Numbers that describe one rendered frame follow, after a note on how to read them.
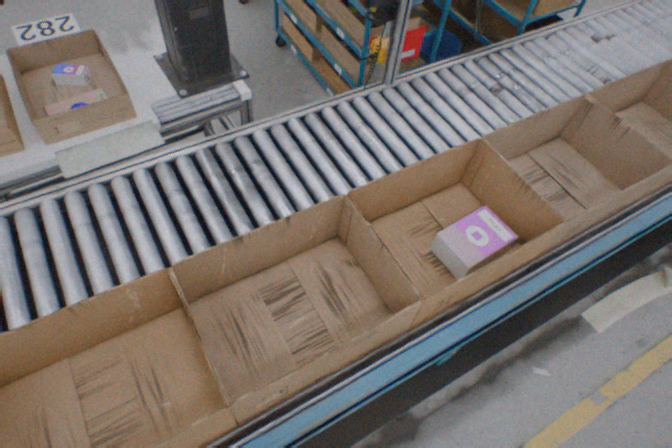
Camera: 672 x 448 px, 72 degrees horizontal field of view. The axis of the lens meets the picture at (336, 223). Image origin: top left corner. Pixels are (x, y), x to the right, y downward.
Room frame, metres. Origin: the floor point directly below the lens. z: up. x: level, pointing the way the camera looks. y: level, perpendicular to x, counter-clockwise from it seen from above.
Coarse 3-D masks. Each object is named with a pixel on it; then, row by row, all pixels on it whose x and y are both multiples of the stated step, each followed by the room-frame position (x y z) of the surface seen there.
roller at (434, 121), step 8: (400, 88) 1.41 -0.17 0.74; (408, 88) 1.40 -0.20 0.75; (408, 96) 1.37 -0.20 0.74; (416, 96) 1.36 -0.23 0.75; (416, 104) 1.33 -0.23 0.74; (424, 104) 1.33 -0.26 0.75; (416, 112) 1.32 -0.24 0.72; (424, 112) 1.29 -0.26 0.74; (432, 112) 1.29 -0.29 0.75; (432, 120) 1.26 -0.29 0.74; (440, 120) 1.25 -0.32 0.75; (432, 128) 1.24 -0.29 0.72; (440, 128) 1.22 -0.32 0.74; (448, 128) 1.22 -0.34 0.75; (440, 136) 1.20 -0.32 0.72; (448, 136) 1.19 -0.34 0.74; (456, 136) 1.18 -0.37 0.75; (448, 144) 1.17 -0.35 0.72; (456, 144) 1.15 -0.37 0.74
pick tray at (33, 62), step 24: (24, 48) 1.24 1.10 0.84; (48, 48) 1.28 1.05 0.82; (72, 48) 1.32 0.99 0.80; (96, 48) 1.36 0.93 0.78; (24, 72) 1.21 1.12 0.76; (48, 72) 1.23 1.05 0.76; (96, 72) 1.26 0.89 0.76; (24, 96) 1.03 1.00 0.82; (48, 96) 1.11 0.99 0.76; (72, 96) 1.12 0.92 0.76; (120, 96) 1.06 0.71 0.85; (48, 120) 0.93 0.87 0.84; (72, 120) 0.97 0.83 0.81; (96, 120) 1.00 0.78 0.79; (120, 120) 1.04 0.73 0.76; (48, 144) 0.91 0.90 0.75
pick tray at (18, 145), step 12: (0, 84) 1.08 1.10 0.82; (0, 96) 0.99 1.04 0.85; (0, 108) 1.03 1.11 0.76; (0, 120) 0.98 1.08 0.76; (12, 120) 0.95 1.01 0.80; (0, 132) 0.86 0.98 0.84; (12, 132) 0.88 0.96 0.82; (0, 144) 0.85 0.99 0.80; (12, 144) 0.87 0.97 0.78; (0, 156) 0.84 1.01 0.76
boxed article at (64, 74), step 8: (64, 64) 1.23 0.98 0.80; (56, 72) 1.18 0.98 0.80; (64, 72) 1.19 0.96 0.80; (72, 72) 1.19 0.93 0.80; (80, 72) 1.20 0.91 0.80; (88, 72) 1.23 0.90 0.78; (56, 80) 1.17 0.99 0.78; (64, 80) 1.18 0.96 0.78; (72, 80) 1.18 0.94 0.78; (80, 80) 1.18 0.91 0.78; (88, 80) 1.21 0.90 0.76
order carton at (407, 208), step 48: (480, 144) 0.85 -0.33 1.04; (384, 192) 0.70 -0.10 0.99; (432, 192) 0.80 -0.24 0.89; (480, 192) 0.80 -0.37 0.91; (528, 192) 0.72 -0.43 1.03; (384, 240) 0.63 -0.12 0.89; (432, 240) 0.65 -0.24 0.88; (528, 240) 0.66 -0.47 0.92; (432, 288) 0.51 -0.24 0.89; (480, 288) 0.52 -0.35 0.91
